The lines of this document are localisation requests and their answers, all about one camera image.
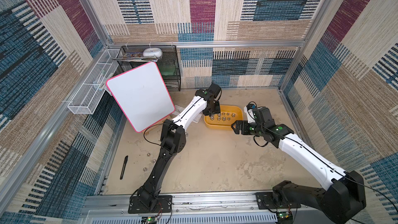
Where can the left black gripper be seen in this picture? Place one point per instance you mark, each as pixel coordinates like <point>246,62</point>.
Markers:
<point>217,110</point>

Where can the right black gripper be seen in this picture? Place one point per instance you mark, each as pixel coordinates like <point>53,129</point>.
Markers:
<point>243,127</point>

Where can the yellow plastic storage box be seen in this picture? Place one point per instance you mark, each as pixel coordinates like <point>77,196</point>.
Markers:
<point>224,125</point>

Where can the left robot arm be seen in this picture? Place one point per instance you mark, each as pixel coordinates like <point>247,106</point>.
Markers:
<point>173,139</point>

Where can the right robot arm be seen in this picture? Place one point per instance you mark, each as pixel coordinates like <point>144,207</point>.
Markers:
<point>341,194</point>

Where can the wooden whiteboard easel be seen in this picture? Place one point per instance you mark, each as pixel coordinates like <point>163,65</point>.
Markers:
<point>158,125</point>

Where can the pink framed whiteboard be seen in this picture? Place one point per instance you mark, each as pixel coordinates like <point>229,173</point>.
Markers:
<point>142,95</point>

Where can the white round device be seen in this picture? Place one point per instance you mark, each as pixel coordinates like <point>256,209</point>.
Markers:
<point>153,53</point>

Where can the black mesh shelf rack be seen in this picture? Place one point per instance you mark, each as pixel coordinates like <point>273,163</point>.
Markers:
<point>131,56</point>

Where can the black marker pen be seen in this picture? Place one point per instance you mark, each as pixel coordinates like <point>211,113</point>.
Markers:
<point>123,167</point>

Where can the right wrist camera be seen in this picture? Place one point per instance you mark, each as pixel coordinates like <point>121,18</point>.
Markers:
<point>248,110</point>

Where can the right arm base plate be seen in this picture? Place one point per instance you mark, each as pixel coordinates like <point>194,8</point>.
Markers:
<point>265,201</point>

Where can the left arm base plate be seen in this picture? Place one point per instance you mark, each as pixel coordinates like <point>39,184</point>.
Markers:
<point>152,205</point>

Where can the white wire basket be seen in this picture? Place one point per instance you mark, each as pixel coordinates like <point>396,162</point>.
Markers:
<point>89,94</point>

